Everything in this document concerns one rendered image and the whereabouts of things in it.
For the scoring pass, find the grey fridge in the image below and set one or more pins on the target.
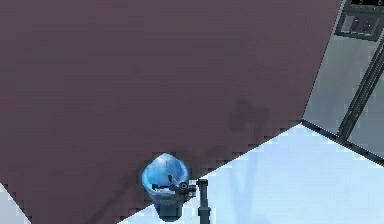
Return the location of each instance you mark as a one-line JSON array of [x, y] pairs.
[[336, 80]]

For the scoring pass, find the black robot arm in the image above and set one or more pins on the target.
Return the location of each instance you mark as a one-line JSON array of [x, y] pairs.
[[203, 200]]

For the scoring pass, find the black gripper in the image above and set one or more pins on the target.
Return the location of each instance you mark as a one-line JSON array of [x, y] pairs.
[[183, 186]]

